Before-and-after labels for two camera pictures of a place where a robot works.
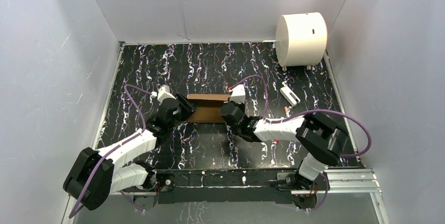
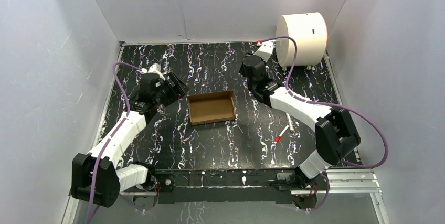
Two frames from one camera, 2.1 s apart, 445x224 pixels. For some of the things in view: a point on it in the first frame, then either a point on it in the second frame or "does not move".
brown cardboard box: [208, 107] does not move
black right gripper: [241, 105] → [242, 71]
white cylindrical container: [301, 39] does not move
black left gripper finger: [187, 108] → [179, 86]
